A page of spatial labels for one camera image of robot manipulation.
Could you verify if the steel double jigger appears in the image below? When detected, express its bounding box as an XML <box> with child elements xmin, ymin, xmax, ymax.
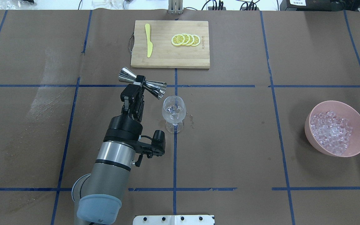
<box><xmin>118</xmin><ymin>67</ymin><xmax>167</xmax><ymax>99</ymax></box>

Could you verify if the pile of ice cubes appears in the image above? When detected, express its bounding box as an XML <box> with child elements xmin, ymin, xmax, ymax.
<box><xmin>309</xmin><ymin>111</ymin><xmax>354</xmax><ymax>155</ymax></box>

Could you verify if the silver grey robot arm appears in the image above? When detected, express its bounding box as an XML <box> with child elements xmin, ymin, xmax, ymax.
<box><xmin>72</xmin><ymin>75</ymin><xmax>146</xmax><ymax>225</ymax></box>

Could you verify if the pink plastic bowl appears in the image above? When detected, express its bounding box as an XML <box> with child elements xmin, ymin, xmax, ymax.
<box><xmin>304</xmin><ymin>101</ymin><xmax>360</xmax><ymax>157</ymax></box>

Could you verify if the bamboo cutting board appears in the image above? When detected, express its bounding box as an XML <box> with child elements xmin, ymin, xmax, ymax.
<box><xmin>130</xmin><ymin>20</ymin><xmax>211</xmax><ymax>69</ymax></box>

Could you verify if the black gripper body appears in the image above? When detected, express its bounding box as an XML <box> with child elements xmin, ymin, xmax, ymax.
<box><xmin>104</xmin><ymin>100</ymin><xmax>144</xmax><ymax>144</ymax></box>

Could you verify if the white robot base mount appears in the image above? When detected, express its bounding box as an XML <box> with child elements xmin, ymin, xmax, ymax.
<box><xmin>133</xmin><ymin>215</ymin><xmax>215</xmax><ymax>225</ymax></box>

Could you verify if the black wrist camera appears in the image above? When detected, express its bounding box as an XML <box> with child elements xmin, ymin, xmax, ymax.
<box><xmin>134</xmin><ymin>130</ymin><xmax>166</xmax><ymax>167</ymax></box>

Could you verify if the yellow plastic knife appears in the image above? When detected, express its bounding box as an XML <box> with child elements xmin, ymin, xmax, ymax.
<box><xmin>145</xmin><ymin>24</ymin><xmax>154</xmax><ymax>58</ymax></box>

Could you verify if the clear wine glass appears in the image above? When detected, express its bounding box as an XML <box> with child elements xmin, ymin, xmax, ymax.
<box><xmin>162</xmin><ymin>96</ymin><xmax>187</xmax><ymax>134</ymax></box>

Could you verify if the aluminium frame post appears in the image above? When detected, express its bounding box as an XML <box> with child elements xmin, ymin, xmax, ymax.
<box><xmin>168</xmin><ymin>0</ymin><xmax>184</xmax><ymax>14</ymax></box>

